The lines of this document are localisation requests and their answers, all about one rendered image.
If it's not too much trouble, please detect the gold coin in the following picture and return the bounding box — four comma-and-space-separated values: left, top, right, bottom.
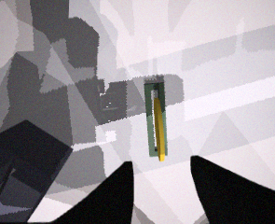
154, 98, 165, 161

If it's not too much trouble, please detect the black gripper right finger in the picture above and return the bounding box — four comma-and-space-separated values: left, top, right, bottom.
190, 155, 275, 224

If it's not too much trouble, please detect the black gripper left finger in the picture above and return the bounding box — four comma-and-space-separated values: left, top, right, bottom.
0, 161, 134, 224

